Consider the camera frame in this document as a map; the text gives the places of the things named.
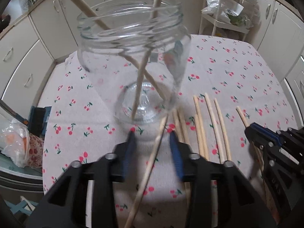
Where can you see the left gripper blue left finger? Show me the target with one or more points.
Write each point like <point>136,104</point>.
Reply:
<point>130,146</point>

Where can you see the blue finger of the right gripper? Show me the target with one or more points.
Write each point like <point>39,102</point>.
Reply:
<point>261,136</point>

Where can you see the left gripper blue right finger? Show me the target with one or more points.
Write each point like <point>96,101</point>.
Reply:
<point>176,149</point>

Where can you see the clear glass jar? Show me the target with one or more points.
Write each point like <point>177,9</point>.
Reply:
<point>122,27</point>

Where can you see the white kitchen base cabinets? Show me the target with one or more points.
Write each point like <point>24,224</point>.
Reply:
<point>46,32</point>

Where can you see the cherry pattern tablecloth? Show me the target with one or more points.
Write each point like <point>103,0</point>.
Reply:
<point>231,72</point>

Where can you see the dark blue box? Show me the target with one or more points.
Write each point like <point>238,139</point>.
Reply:
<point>38,119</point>

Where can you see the plastic bag with food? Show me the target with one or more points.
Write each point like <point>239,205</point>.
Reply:
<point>22,147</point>

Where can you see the white rolling storage cart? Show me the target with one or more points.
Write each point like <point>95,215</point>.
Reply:
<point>231,18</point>

